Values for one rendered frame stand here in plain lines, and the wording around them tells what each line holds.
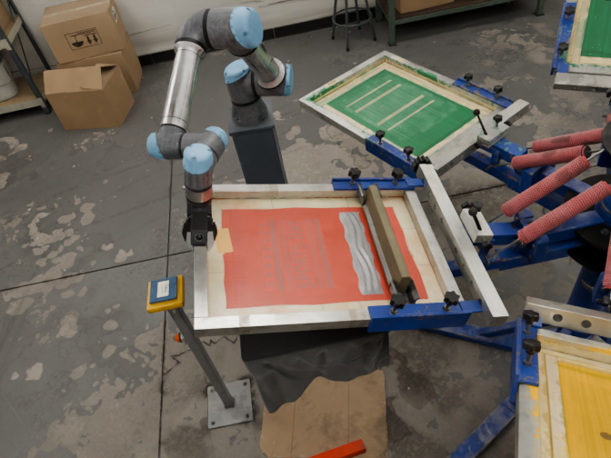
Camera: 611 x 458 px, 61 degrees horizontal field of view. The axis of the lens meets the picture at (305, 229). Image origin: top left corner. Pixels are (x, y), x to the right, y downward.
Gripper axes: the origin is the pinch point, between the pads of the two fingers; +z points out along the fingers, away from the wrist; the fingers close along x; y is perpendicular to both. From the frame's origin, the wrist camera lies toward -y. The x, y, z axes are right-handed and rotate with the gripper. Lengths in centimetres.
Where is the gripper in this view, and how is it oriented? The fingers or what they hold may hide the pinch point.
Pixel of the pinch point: (200, 249)
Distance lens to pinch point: 159.4
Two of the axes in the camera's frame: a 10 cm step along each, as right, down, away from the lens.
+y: -1.5, -7.1, 6.8
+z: -1.2, 7.0, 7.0
